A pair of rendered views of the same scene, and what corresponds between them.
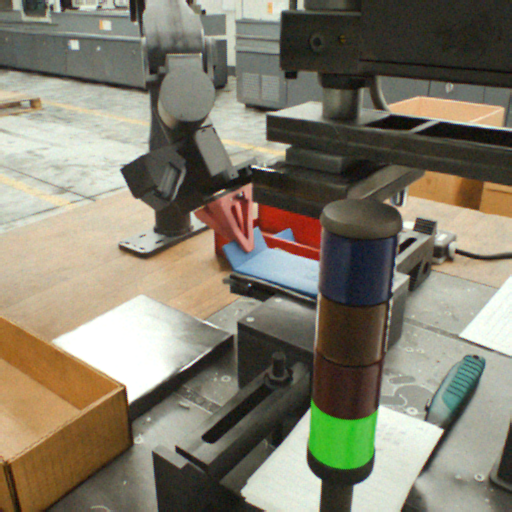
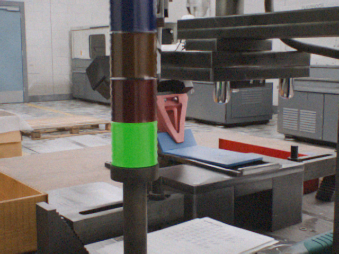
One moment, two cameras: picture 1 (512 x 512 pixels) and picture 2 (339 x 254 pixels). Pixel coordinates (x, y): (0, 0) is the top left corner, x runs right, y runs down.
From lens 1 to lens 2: 0.28 m
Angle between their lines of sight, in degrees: 22
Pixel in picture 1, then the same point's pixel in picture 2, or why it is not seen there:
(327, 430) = (114, 135)
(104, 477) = not seen: outside the picture
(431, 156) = (270, 24)
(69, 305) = (50, 188)
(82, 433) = (6, 217)
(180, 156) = not seen: hidden behind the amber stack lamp
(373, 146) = (237, 26)
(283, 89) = (319, 122)
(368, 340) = (132, 59)
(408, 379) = (291, 243)
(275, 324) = (172, 173)
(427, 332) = (328, 222)
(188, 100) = not seen: hidden behind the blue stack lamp
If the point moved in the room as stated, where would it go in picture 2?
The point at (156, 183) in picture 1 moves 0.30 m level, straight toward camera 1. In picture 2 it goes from (105, 75) to (34, 90)
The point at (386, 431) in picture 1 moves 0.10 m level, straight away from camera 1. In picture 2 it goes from (230, 237) to (266, 211)
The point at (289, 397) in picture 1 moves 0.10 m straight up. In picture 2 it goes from (160, 208) to (160, 119)
